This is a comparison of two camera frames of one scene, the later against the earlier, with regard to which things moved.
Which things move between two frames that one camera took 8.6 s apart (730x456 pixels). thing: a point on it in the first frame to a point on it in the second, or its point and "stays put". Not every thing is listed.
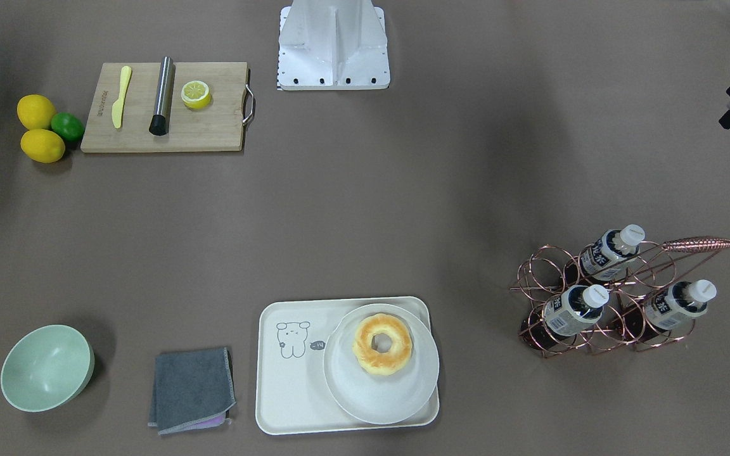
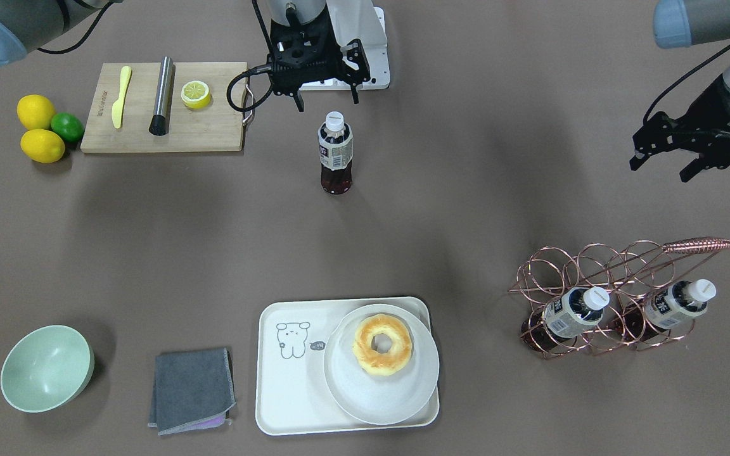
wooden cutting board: (220, 125) stays put
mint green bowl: (46, 368) stays put
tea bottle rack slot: (611, 256) to (335, 142)
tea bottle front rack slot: (576, 309) stays put
